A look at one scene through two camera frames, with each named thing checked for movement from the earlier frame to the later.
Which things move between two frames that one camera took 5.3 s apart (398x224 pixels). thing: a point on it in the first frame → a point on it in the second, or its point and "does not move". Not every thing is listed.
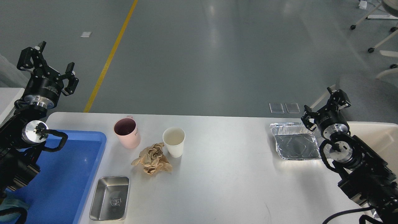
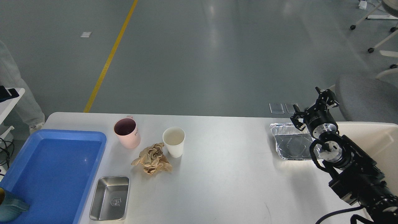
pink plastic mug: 126,129 does not move
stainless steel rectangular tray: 110,200 does not move
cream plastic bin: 381,137 does not move
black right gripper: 334,122 → 319,121
